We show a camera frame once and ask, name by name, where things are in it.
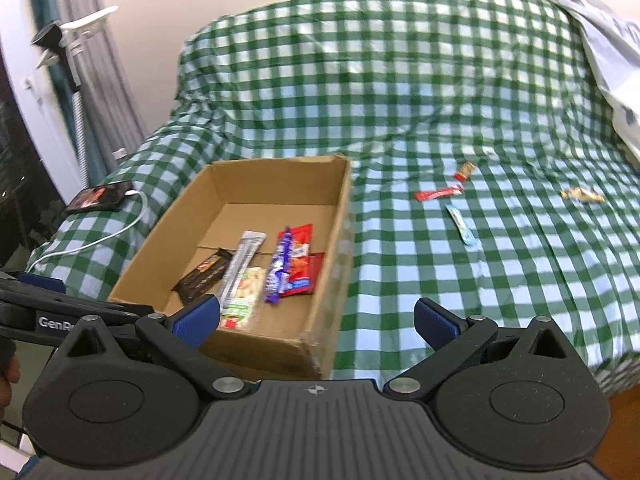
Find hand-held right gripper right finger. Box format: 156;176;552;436
382;297;577;397

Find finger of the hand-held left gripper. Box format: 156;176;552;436
17;271;68;295

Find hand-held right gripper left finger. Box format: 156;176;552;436
57;294;252;402

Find black snack packet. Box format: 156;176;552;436
171;248;233;307

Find silver stick snack packet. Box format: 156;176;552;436
218;230;266;313

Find brown cardboard box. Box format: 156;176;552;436
107;155;356;382

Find purple candy packet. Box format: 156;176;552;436
264;226;295;306

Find red printed snack packet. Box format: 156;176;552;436
277;223;316;297

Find person's left hand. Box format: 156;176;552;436
0;339;22;408

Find green white peanut packet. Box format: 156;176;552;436
218;266;268;331

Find light blue stick packet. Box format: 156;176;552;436
446;205;476;247

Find black smartphone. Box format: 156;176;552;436
66;181;135;212

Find red white strip snack packet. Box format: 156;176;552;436
415;185;465;203

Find plain red snack packet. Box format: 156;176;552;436
307;252;326;293

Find white wardrobe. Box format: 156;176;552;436
0;25;86;203

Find gold wrapped candy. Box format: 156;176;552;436
560;186;607;205

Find grey curtain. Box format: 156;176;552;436
47;0;149;181

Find green white checked blanket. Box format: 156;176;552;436
25;0;640;396

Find white hanger rack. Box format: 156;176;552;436
35;6;120;68

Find white quilt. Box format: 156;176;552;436
532;0;640;166

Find white charging cable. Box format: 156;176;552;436
25;189;149;273

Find black handle white stand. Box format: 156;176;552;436
31;21;92;186

